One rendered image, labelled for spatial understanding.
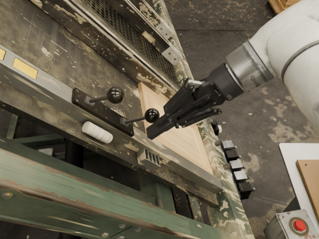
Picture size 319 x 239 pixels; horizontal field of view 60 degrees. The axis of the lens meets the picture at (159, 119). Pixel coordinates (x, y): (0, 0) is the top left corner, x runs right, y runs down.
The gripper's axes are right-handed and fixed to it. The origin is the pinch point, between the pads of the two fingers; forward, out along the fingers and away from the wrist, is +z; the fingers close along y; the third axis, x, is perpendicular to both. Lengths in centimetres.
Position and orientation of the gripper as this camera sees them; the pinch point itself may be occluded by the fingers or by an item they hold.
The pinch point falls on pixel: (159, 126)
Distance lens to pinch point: 64.4
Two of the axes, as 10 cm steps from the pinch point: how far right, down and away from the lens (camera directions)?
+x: -1.6, -7.4, 6.6
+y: 6.3, 4.4, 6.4
